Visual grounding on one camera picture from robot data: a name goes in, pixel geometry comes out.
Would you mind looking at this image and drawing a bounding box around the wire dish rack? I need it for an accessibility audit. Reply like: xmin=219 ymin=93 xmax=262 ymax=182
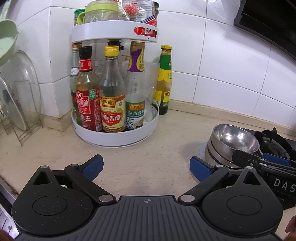
xmin=1 ymin=109 xmax=44 ymax=147

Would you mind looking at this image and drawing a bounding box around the glass pot lid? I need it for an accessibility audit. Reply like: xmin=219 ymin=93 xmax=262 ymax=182
xmin=1 ymin=50 xmax=42 ymax=131

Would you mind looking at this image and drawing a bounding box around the dark lid spice jar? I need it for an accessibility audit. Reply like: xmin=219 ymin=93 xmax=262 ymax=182
xmin=74 ymin=9 xmax=86 ymax=26

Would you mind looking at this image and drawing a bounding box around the green yellow oyster sauce bottle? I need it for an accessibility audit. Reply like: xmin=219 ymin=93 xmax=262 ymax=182
xmin=153 ymin=45 xmax=172 ymax=115

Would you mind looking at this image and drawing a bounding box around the person right hand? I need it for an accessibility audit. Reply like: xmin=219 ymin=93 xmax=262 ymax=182
xmin=285 ymin=215 xmax=296 ymax=233

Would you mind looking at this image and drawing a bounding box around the steel bowl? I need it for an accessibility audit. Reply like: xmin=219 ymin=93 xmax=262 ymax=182
xmin=204 ymin=147 xmax=241 ymax=170
xmin=208 ymin=135 xmax=235 ymax=163
xmin=211 ymin=124 xmax=259 ymax=154

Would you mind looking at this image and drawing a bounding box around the purple label soy bottle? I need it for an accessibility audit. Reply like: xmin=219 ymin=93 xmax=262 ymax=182
xmin=125 ymin=41 xmax=145 ymax=130

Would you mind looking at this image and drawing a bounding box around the red label soy sauce bottle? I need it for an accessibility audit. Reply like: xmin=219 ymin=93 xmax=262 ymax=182
xmin=74 ymin=46 xmax=102 ymax=132

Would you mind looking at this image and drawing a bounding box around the green plastic bowl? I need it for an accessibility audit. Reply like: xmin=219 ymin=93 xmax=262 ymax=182
xmin=0 ymin=20 xmax=20 ymax=66

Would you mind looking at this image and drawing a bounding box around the yellow cap vinegar bottle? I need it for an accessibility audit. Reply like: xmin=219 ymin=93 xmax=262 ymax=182
xmin=99 ymin=46 xmax=126 ymax=133

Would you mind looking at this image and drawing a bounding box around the red white seasoning packet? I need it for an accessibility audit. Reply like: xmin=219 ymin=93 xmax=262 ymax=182
xmin=117 ymin=0 xmax=159 ymax=27

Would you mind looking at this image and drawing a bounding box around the green lid plastic jar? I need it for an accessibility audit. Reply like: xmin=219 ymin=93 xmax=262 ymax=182
xmin=77 ymin=0 xmax=119 ymax=25

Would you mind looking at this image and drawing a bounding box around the floral white plate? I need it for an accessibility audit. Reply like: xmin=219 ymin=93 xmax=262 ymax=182
xmin=195 ymin=142 xmax=208 ymax=161

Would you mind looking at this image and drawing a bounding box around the black range hood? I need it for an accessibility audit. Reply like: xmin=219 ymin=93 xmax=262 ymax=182
xmin=234 ymin=0 xmax=296 ymax=59

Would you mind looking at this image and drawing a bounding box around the white two-tier spice rack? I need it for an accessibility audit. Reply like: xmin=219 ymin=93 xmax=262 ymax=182
xmin=71 ymin=20 xmax=159 ymax=148

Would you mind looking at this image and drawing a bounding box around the black gas stove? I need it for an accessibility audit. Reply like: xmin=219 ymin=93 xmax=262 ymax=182
xmin=247 ymin=127 xmax=295 ymax=161

